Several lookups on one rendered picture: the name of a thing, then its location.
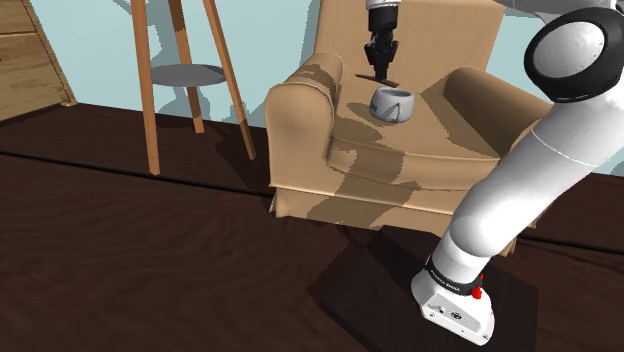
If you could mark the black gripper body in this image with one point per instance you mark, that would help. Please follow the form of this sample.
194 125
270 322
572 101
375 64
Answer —
383 29

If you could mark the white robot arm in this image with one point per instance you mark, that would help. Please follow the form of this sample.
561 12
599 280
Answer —
512 195

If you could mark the thin brown flat stick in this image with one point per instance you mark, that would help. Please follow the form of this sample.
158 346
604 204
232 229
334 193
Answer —
364 77

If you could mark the grey cup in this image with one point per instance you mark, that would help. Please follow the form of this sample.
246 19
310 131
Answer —
385 105

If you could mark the tan armchair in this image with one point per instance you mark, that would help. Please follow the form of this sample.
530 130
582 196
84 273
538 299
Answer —
438 136

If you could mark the wooden tripod stand, grey shelf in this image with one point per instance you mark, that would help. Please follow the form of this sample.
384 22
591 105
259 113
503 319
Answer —
146 97

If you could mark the light wooden cabinet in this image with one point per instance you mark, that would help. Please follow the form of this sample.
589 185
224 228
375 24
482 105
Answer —
24 63

